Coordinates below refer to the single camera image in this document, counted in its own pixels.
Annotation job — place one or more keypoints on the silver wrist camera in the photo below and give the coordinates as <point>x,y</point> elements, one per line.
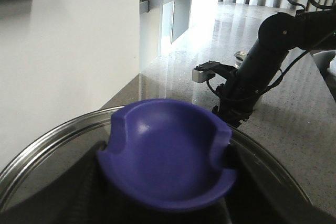
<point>204,72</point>

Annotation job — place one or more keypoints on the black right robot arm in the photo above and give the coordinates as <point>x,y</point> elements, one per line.
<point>277,35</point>

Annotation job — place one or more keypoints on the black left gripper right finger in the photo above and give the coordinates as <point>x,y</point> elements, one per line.
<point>258,199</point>

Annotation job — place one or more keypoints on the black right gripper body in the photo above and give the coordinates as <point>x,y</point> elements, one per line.
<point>234,111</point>

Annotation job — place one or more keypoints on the grey lidded pitcher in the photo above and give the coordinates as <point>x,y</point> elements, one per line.
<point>239,58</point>

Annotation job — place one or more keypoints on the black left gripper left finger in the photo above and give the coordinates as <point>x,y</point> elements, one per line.
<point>80,195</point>

